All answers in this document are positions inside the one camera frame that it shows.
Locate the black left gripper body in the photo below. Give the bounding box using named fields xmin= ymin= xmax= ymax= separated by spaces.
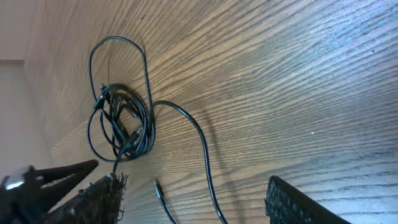
xmin=1 ymin=166 xmax=49 ymax=223

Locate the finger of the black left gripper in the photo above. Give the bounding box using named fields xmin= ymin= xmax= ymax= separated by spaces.
xmin=34 ymin=159 xmax=98 ymax=205

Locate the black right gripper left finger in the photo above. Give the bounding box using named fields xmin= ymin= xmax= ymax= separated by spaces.
xmin=37 ymin=173 xmax=128 ymax=224

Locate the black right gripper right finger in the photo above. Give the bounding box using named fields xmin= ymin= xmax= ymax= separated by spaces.
xmin=264 ymin=175 xmax=349 ymax=224

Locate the thick black USB cable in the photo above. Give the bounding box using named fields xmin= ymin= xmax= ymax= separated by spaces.
xmin=86 ymin=82 xmax=156 ymax=174

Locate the thin black braided cable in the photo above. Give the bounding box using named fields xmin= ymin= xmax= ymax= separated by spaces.
xmin=88 ymin=35 xmax=229 ymax=224

